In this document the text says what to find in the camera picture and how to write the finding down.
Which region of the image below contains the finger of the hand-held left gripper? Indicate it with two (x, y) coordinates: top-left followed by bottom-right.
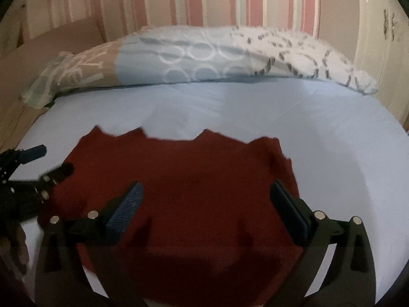
(38, 162), (75, 189)
(14, 145), (47, 164)

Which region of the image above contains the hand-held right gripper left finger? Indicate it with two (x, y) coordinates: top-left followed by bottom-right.
(35, 181), (151, 307)

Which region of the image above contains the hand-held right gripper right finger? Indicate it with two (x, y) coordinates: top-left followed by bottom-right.
(260, 180), (379, 307)

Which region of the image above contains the red knit sweater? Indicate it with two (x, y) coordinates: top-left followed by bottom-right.
(37, 126), (301, 307)

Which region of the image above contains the person's left hand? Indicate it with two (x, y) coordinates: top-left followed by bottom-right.
(0, 221), (31, 277)

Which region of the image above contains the bed with light blue sheet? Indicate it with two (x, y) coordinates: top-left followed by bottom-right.
(0, 78), (409, 307)

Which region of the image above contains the pink padded headboard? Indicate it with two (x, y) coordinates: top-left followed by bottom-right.
(0, 17), (107, 84)

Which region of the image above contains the patterned blue and tan duvet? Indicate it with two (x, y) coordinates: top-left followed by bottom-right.
(21, 26), (379, 109)

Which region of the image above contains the white wardrobe with floral decals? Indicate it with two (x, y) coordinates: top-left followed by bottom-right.
(353, 0), (409, 130)

